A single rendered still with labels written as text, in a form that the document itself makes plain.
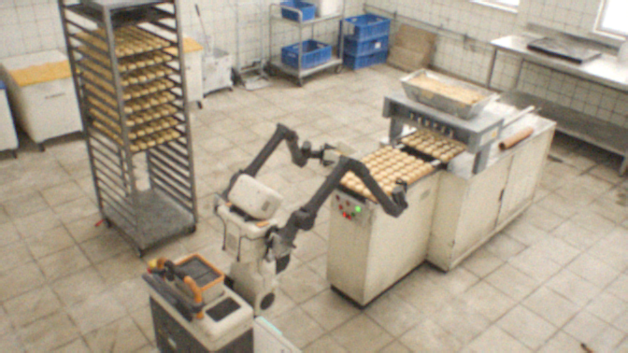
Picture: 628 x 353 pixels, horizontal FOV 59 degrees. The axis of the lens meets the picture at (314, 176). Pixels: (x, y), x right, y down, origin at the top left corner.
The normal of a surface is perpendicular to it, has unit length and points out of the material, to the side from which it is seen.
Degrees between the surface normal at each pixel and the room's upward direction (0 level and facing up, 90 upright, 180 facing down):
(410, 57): 67
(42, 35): 90
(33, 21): 90
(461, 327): 0
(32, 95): 92
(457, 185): 90
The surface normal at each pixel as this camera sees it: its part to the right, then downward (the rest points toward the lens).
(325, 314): 0.04, -0.85
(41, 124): 0.64, 0.48
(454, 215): -0.71, 0.34
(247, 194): -0.49, -0.32
